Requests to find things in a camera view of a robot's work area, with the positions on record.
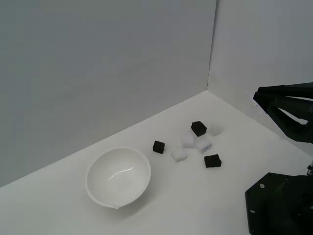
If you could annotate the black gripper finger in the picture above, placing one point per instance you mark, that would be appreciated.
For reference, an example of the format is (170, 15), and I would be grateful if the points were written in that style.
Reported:
(293, 90)
(278, 118)

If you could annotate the black foam cube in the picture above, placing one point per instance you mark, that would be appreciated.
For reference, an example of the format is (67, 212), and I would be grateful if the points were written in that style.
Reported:
(159, 147)
(198, 128)
(213, 161)

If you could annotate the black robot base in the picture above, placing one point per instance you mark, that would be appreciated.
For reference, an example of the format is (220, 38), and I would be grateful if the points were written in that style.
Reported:
(269, 208)

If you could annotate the white box with blue print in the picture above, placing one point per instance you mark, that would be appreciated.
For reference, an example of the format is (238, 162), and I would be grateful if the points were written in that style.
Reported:
(204, 146)

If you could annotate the white ceramic bowl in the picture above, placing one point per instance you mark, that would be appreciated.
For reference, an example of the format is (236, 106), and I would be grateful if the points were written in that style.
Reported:
(110, 166)

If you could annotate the translucent white cube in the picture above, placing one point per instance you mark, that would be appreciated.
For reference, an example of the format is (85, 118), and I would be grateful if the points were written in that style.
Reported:
(216, 130)

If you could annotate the white foam cube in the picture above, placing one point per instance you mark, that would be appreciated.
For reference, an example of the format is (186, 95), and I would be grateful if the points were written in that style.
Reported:
(187, 141)
(179, 154)

